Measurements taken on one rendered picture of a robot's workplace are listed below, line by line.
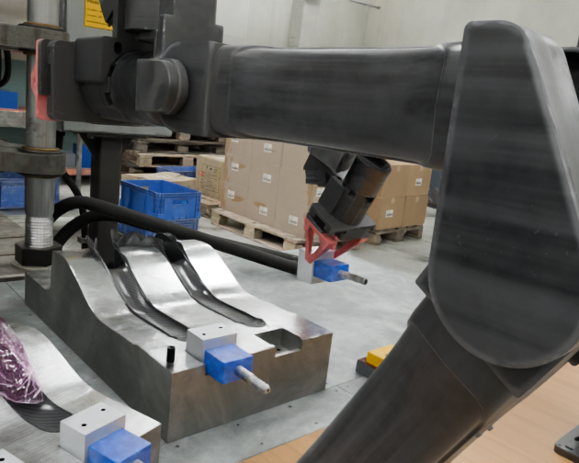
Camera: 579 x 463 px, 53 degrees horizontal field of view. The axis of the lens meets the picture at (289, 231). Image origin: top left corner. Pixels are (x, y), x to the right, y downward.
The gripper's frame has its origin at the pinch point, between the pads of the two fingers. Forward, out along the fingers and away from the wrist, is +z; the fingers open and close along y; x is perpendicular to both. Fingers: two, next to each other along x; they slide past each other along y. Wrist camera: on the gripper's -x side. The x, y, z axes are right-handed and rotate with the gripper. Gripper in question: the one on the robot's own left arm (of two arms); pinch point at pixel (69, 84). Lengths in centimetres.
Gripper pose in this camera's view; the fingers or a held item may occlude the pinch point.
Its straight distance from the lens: 63.5
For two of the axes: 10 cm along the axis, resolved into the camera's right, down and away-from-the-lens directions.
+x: -0.9, 9.8, 1.9
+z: -6.8, -2.0, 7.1
